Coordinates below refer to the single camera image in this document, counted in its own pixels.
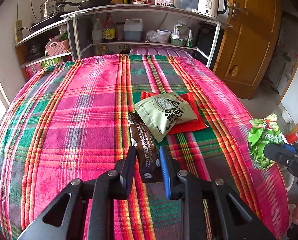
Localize brown coffee sachet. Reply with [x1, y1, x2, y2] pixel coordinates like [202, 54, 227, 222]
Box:
[128, 112, 162, 183]

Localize pink-lidded storage box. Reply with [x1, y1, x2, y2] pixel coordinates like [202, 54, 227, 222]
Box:
[129, 46, 193, 59]

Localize wooden door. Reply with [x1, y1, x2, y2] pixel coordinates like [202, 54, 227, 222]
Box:
[213, 0, 281, 99]

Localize plaid pink tablecloth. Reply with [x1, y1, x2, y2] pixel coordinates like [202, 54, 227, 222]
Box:
[0, 55, 289, 239]

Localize red flat packet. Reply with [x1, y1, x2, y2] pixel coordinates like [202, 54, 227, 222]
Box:
[140, 91, 210, 136]

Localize pink basket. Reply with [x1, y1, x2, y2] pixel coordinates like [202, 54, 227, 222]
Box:
[46, 40, 70, 56]

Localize steel steamer pot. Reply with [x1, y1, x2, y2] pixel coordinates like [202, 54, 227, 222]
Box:
[40, 0, 67, 19]

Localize pink utensil holder box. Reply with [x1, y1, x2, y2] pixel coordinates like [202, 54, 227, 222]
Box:
[154, 0, 174, 7]

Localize green snack bag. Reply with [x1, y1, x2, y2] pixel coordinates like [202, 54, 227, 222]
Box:
[248, 113, 284, 170]

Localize red thermos flask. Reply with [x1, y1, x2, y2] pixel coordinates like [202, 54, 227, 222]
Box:
[285, 132, 298, 144]

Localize white electric kettle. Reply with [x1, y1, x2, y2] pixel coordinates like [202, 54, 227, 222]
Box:
[197, 0, 227, 18]

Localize black frying pan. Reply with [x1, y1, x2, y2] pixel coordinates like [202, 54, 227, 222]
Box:
[61, 0, 112, 10]

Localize pale green food pouch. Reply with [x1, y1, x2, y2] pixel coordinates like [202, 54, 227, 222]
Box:
[134, 91, 199, 144]

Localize metal kitchen shelf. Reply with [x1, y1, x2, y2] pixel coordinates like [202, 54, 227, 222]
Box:
[15, 4, 228, 69]

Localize white oil jug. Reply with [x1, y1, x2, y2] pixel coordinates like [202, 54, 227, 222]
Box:
[124, 18, 143, 42]

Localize clear plastic container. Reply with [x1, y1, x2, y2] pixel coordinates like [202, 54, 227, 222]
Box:
[173, 0, 199, 11]

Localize soy sauce bottle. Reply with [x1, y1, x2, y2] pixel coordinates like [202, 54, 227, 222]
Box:
[102, 12, 115, 42]

